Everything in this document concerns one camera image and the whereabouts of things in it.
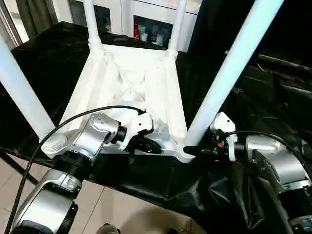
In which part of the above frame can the white plastic table top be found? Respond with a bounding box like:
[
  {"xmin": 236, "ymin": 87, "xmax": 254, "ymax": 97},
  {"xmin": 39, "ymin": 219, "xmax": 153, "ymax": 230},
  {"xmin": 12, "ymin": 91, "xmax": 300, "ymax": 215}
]
[{"xmin": 40, "ymin": 43, "xmax": 195, "ymax": 164}]

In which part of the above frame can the white plastic table leg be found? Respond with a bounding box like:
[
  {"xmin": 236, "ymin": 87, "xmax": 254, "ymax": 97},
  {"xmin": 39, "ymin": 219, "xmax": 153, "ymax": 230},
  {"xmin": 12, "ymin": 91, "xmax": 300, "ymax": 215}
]
[
  {"xmin": 179, "ymin": 0, "xmax": 286, "ymax": 156},
  {"xmin": 83, "ymin": 0, "xmax": 104, "ymax": 52},
  {"xmin": 0, "ymin": 34, "xmax": 59, "ymax": 144},
  {"xmin": 167, "ymin": 0, "xmax": 188, "ymax": 57}
]

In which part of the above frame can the black low bench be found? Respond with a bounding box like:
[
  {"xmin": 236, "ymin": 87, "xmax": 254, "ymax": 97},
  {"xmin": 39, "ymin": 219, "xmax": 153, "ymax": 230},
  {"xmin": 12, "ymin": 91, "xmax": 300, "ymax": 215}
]
[{"xmin": 258, "ymin": 55, "xmax": 312, "ymax": 74}]

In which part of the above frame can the black plastic mat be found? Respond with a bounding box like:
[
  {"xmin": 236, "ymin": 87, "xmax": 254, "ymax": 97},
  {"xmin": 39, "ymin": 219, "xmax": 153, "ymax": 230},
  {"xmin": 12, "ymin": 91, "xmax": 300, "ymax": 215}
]
[{"xmin": 0, "ymin": 20, "xmax": 312, "ymax": 234}]

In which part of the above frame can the black stand pole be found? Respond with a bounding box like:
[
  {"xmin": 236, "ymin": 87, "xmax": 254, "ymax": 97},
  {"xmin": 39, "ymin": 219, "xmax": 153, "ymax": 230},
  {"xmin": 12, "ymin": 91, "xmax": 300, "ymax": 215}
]
[{"xmin": 0, "ymin": 149, "xmax": 39, "ymax": 186}]

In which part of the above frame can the white glass-door cabinet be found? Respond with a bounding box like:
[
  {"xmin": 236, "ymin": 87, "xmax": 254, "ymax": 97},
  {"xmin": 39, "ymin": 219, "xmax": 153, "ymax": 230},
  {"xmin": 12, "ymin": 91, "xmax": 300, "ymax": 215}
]
[{"xmin": 54, "ymin": 0, "xmax": 201, "ymax": 53}]

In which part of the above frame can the grey curtain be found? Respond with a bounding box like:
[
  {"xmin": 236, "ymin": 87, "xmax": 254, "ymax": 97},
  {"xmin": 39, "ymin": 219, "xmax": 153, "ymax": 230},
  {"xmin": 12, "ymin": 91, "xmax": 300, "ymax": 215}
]
[{"xmin": 15, "ymin": 0, "xmax": 59, "ymax": 39}]

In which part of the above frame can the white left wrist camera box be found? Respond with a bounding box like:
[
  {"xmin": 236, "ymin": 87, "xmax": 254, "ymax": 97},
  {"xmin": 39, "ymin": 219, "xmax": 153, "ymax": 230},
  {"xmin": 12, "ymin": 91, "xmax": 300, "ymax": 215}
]
[{"xmin": 119, "ymin": 113, "xmax": 155, "ymax": 151}]

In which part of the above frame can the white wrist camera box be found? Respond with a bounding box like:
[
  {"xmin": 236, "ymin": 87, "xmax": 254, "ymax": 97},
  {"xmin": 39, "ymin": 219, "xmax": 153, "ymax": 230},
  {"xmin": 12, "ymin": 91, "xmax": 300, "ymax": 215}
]
[
  {"xmin": 119, "ymin": 113, "xmax": 155, "ymax": 151},
  {"xmin": 210, "ymin": 112, "xmax": 238, "ymax": 162}
]

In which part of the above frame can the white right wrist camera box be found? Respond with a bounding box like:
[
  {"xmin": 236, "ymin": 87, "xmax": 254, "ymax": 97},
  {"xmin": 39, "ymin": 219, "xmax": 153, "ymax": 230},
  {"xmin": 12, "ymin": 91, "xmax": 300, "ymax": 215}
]
[{"xmin": 210, "ymin": 112, "xmax": 238, "ymax": 162}]

